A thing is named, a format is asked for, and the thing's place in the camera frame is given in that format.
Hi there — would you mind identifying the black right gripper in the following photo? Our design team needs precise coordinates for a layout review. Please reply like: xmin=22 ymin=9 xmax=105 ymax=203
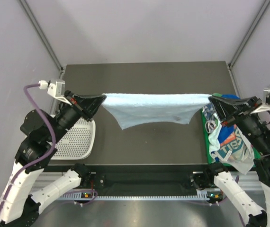
xmin=208 ymin=94 xmax=270 ymax=153

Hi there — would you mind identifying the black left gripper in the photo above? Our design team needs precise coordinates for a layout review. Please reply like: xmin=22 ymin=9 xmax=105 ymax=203
xmin=49 ymin=89 xmax=106 ymax=143

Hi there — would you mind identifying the light blue towel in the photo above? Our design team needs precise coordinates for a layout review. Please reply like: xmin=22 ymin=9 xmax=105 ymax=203
xmin=102 ymin=93 xmax=211 ymax=130

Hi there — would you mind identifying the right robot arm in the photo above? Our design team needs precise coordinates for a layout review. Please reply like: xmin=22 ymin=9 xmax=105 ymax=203
xmin=204 ymin=96 xmax=270 ymax=227

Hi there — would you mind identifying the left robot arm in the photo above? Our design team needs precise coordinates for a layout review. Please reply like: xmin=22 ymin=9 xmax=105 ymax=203
xmin=0 ymin=89 xmax=106 ymax=227

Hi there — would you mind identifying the royal blue cloth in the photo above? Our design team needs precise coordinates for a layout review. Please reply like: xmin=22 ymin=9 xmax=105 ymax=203
xmin=221 ymin=94 xmax=240 ymax=99

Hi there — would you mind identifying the green cloth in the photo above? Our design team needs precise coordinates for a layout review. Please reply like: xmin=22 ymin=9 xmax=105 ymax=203
xmin=212 ymin=93 xmax=222 ymax=97

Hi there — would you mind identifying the patterned white blue cloth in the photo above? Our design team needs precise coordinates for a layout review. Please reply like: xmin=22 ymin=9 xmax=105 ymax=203
xmin=202 ymin=104 xmax=218 ymax=134

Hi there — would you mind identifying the green plastic tray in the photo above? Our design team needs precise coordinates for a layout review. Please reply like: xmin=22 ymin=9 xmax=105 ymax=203
xmin=201 ymin=103 xmax=261 ymax=174

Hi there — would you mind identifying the white perforated plastic basket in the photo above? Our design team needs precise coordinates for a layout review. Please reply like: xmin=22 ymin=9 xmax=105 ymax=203
xmin=51 ymin=118 xmax=96 ymax=160

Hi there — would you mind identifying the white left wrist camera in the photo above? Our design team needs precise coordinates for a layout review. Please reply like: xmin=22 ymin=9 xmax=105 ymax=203
xmin=39 ymin=79 xmax=69 ymax=104

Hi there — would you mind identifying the black table front rail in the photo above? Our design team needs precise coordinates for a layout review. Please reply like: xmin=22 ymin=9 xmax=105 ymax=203
xmin=45 ymin=163 xmax=235 ymax=190

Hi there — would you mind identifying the slotted grey cable duct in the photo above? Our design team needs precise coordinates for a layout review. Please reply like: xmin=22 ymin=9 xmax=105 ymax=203
xmin=56 ymin=189 xmax=223 ymax=201

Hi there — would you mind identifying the aluminium frame left post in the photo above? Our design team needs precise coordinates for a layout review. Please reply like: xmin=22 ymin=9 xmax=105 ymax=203
xmin=18 ymin=0 xmax=64 ymax=73

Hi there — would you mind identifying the aluminium frame post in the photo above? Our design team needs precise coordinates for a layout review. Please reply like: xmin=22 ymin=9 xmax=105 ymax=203
xmin=18 ymin=0 xmax=64 ymax=73
xmin=227 ymin=0 xmax=270 ymax=70

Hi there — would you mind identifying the aluminium frame right post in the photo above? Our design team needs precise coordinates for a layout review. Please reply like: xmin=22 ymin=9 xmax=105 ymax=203
xmin=227 ymin=0 xmax=270 ymax=70

